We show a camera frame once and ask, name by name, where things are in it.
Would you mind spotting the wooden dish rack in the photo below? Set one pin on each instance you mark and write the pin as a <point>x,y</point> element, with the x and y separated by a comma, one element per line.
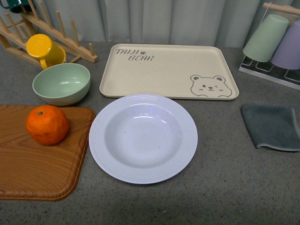
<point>14,35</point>

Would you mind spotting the white cup holder rack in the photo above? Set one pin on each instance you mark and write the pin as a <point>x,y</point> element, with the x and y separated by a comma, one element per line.
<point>266,70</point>

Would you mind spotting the beige bear tray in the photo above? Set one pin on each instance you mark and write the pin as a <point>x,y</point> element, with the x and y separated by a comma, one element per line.
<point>173,71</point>

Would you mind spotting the yellow mug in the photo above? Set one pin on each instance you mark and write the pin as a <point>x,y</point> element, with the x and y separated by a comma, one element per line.
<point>45,51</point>

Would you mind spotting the wooden cutting board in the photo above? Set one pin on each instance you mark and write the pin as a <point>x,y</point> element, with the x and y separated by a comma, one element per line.
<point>32,171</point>

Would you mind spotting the orange mandarin fruit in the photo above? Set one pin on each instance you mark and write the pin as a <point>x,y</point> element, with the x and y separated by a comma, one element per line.
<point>47,124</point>

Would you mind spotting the lilac cup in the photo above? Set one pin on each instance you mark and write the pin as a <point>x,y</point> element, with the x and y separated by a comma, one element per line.
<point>287,54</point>

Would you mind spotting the light green cup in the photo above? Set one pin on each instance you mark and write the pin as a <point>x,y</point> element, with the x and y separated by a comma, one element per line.
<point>266,38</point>

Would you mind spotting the dark green mug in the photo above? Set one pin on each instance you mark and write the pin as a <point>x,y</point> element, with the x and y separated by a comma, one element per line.
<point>16,6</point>

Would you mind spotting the light green bowl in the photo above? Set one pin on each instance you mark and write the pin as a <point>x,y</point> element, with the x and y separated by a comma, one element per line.
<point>62,84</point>

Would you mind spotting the white round plate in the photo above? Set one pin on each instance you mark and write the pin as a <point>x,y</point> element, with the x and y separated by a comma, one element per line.
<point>143,139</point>

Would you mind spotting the grey curtain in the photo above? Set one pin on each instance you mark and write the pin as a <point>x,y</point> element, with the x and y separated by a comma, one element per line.
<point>225,23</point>

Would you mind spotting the grey folded cloth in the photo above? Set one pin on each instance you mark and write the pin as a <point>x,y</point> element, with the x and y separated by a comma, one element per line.
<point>272,127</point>

